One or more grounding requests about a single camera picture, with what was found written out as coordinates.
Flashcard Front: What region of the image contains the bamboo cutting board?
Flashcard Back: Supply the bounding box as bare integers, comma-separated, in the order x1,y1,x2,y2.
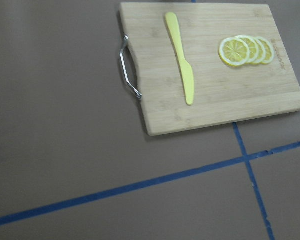
119,2,300,136

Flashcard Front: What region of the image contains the yellow plastic knife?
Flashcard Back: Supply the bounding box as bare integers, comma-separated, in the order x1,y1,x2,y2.
165,12,195,106

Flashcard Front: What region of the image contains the lemon slice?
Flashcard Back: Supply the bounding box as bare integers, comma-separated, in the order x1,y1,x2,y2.
218,37,250,67
256,36,275,65
251,37,266,65
236,35,260,64

